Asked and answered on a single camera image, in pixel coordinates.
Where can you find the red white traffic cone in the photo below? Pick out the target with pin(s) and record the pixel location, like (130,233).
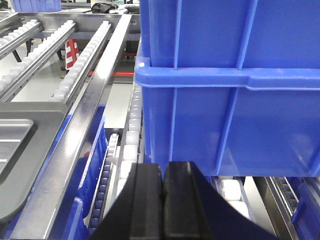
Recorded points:
(71,53)

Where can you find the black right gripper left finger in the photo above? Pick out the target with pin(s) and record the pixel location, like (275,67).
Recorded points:
(136,214)

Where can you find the silver metal tray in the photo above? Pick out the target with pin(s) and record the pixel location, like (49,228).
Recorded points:
(27,132)

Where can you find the white roller track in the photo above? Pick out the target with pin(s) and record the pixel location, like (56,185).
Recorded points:
(82,66)

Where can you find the blue plastic box stacked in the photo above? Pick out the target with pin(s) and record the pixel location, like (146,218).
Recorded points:
(231,33)
(231,122)

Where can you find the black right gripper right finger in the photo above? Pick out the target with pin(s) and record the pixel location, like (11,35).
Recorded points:
(194,210)

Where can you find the blue plastic box upper stacked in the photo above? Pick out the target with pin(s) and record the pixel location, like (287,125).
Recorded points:
(231,33)

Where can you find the stainless steel rack rail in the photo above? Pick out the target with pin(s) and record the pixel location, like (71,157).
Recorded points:
(38,216)

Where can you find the blue bin lower shelf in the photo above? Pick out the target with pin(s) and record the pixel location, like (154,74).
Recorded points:
(87,174)

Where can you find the blue plastic box lower stacked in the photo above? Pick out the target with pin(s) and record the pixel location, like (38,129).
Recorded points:
(231,122)

